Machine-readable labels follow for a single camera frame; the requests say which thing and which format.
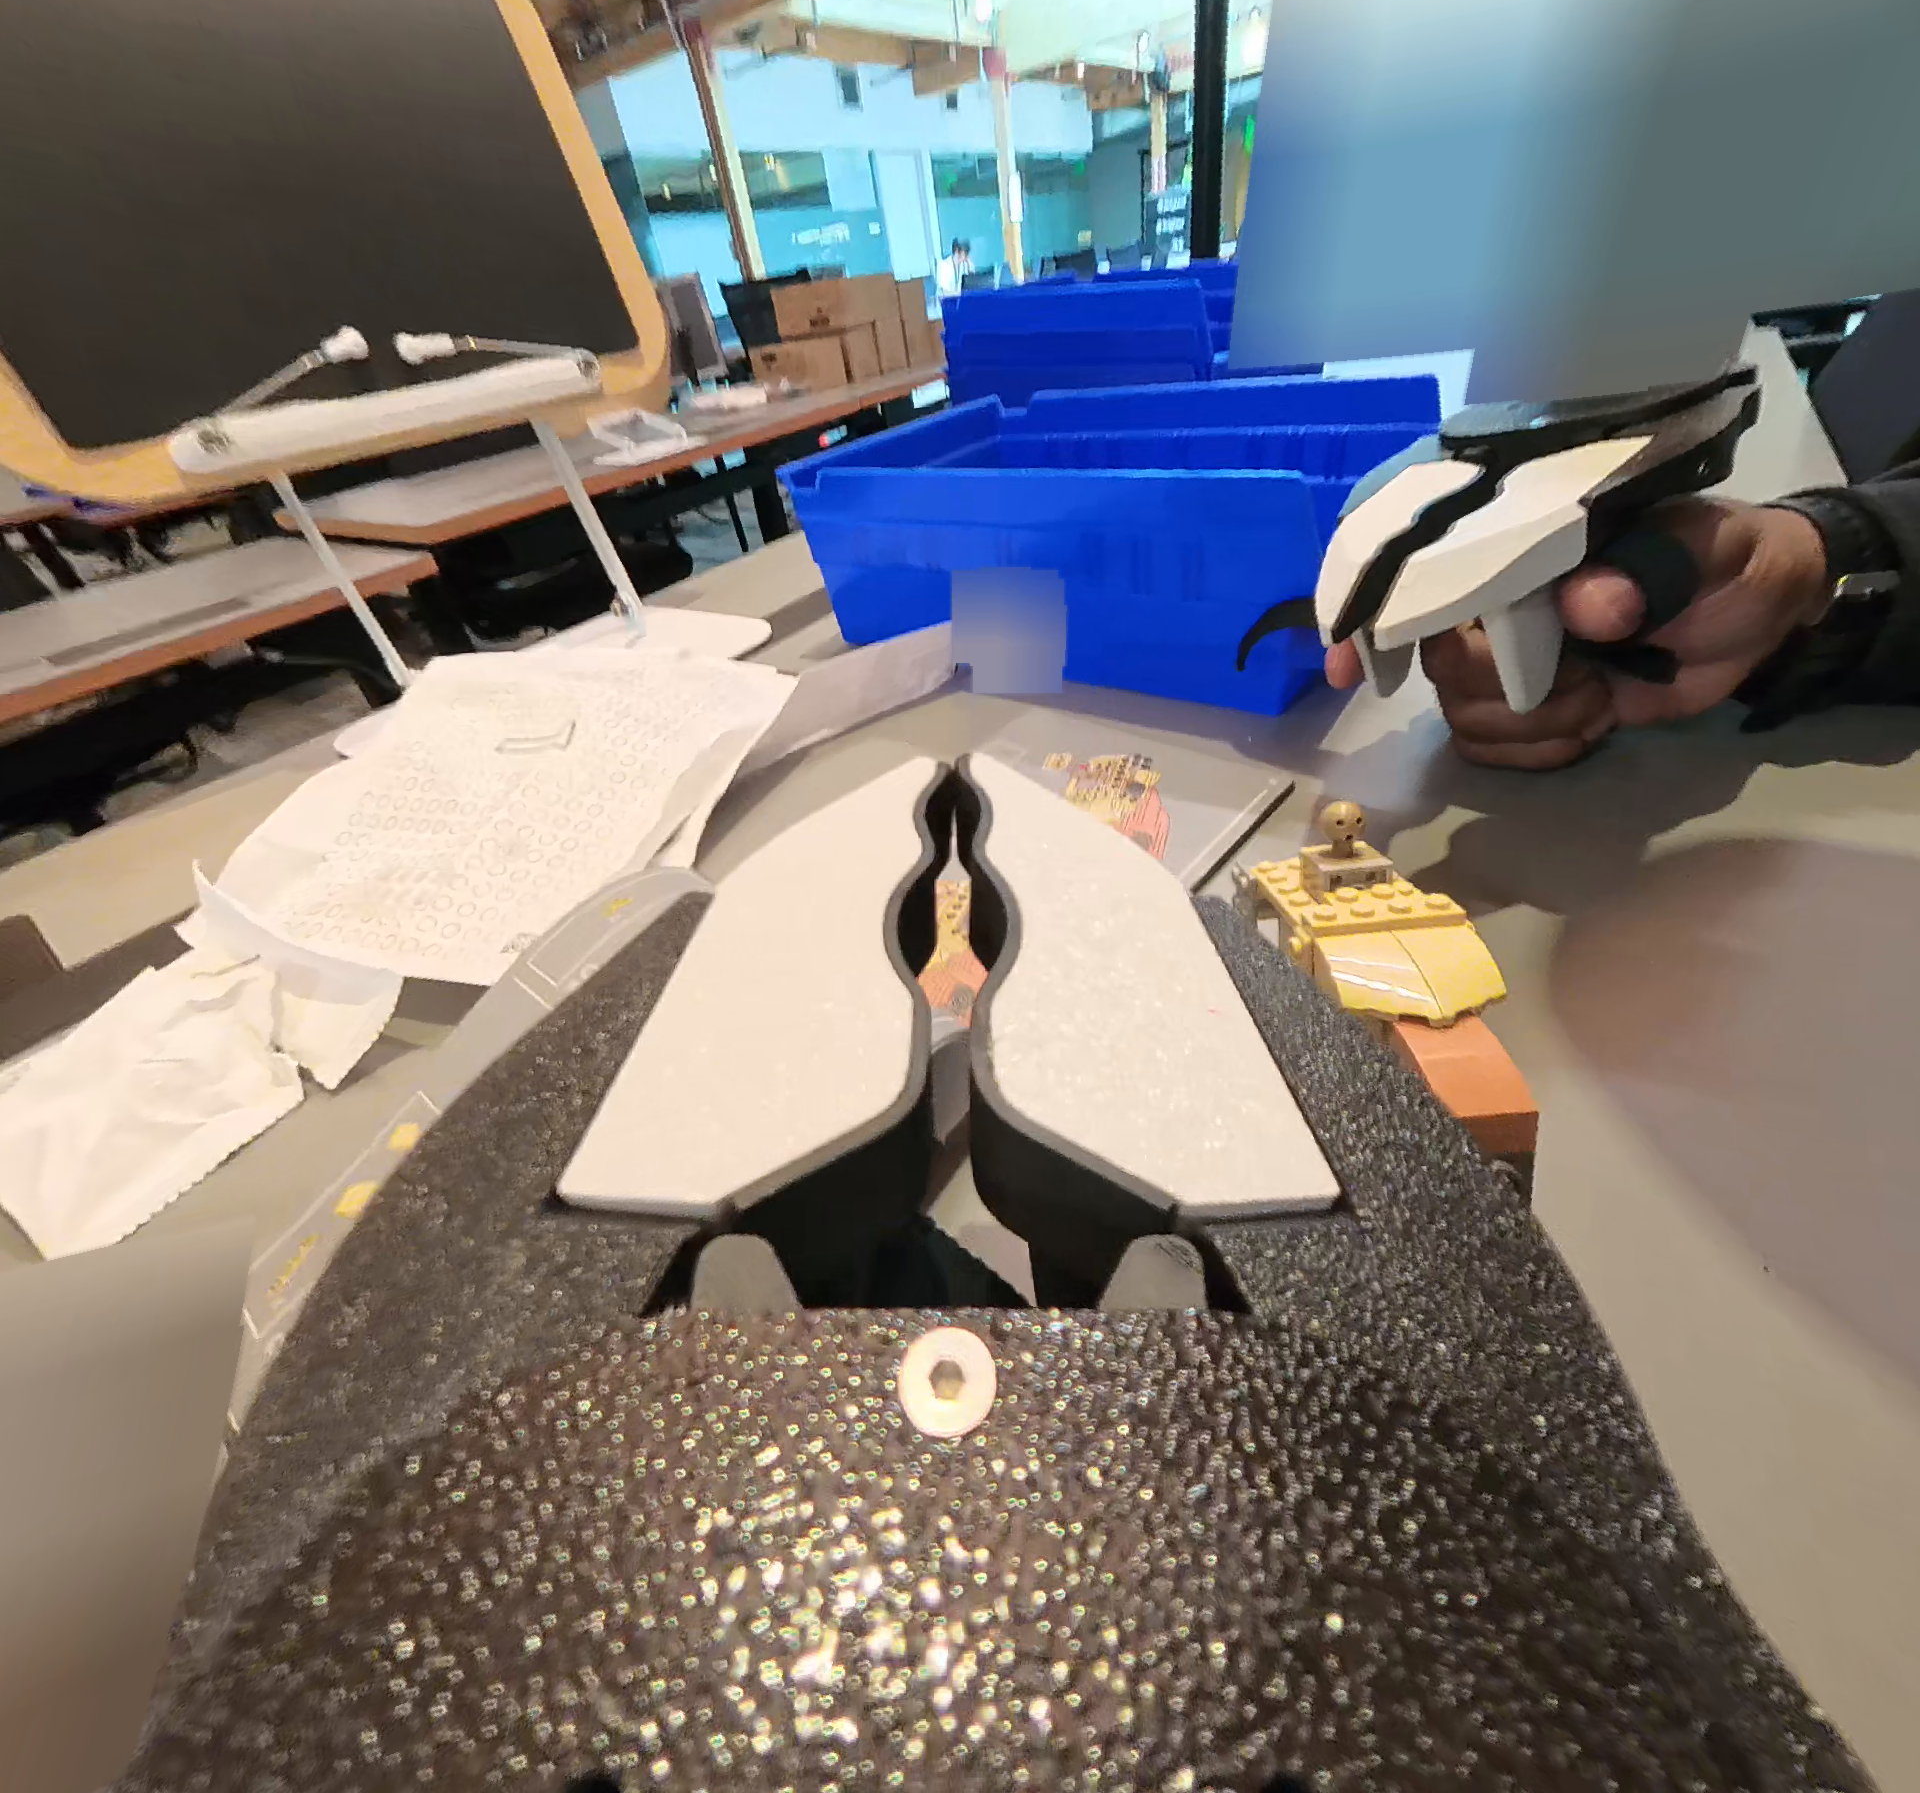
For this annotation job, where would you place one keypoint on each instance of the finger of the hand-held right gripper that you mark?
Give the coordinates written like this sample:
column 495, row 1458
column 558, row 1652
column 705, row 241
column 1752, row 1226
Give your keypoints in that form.
column 1387, row 533
column 1501, row 563

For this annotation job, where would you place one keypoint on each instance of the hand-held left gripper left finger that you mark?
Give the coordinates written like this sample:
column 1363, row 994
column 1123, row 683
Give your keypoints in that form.
column 749, row 1057

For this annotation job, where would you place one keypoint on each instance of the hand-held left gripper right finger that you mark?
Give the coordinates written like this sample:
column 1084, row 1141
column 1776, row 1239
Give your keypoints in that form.
column 1155, row 1057

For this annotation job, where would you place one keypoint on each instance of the grey instruction booklet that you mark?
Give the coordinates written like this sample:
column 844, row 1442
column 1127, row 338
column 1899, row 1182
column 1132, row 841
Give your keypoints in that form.
column 1200, row 803

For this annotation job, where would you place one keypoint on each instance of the tan and brown brick model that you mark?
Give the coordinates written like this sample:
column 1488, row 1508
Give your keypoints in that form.
column 1395, row 954

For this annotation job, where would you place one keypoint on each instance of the blue storage bin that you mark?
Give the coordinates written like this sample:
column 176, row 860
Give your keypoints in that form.
column 1079, row 323
column 1126, row 548

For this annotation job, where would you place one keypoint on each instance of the person's right forearm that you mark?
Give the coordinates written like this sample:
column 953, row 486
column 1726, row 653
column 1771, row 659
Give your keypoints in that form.
column 1875, row 472

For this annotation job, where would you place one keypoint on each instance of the grey desk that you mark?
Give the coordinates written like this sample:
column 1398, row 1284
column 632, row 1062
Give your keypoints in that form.
column 1723, row 999

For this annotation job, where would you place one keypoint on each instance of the person's right hand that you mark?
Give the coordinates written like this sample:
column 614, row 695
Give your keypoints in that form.
column 1738, row 595

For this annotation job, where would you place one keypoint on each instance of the black wrist watch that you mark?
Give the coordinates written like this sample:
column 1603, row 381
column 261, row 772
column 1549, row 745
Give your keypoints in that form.
column 1853, row 563

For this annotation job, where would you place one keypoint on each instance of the white circle-print paper bag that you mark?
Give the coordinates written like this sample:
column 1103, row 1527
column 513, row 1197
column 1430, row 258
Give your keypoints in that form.
column 495, row 803

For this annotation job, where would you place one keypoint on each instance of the black pole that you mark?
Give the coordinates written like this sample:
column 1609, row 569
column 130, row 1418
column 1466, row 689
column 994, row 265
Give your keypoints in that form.
column 1211, row 70

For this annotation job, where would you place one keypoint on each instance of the stack of cardboard boxes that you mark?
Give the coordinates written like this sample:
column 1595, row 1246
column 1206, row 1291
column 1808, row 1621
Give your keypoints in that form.
column 838, row 323

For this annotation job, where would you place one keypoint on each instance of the torn white paper bag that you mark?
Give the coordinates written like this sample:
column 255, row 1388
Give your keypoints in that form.
column 136, row 1118

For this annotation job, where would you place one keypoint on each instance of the long background table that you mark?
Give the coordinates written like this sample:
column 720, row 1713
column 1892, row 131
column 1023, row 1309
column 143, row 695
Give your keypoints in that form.
column 181, row 617
column 526, row 472

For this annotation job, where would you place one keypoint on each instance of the white tray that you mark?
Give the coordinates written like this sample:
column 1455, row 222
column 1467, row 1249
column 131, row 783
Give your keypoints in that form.
column 640, row 434

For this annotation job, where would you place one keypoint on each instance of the clear plastic wrap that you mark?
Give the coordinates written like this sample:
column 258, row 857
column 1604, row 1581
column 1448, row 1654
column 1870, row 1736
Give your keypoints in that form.
column 728, row 398

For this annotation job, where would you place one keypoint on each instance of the black computer monitor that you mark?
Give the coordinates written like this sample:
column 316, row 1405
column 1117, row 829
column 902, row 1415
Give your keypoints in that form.
column 690, row 323

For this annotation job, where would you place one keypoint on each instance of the white panel stand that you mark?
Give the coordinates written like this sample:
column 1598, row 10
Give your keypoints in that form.
column 392, row 408

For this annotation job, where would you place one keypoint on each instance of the black wood-rimmed panel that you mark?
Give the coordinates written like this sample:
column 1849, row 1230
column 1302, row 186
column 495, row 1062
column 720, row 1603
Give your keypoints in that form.
column 270, row 146

